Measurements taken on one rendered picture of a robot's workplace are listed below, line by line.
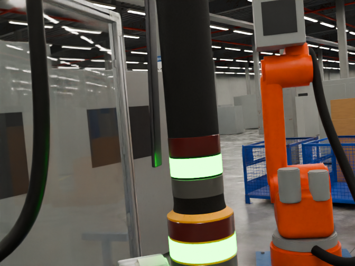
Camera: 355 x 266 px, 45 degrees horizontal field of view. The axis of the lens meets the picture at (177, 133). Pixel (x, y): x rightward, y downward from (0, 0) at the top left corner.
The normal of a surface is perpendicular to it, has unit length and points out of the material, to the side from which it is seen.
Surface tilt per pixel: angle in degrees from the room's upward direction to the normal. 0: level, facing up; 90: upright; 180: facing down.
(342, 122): 90
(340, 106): 90
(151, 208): 90
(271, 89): 96
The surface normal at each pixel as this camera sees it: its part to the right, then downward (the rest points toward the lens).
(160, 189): 0.79, -0.04
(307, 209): -0.16, 0.07
